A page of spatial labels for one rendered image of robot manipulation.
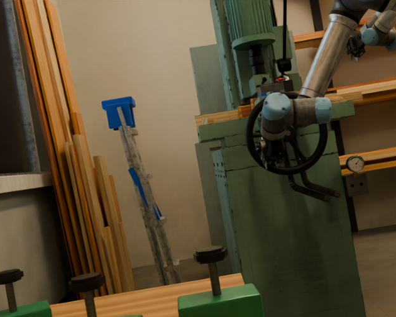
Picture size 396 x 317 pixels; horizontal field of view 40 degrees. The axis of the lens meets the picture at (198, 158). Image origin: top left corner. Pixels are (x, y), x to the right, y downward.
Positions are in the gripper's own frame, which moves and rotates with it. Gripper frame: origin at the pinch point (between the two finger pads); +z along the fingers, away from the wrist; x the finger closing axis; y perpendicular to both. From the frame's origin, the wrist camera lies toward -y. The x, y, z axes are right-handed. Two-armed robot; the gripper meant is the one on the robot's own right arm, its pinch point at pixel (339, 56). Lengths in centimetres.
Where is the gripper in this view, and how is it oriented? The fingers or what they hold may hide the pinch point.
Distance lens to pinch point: 292.9
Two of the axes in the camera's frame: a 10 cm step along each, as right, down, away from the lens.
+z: -4.2, 4.6, 7.8
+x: 9.1, 1.3, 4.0
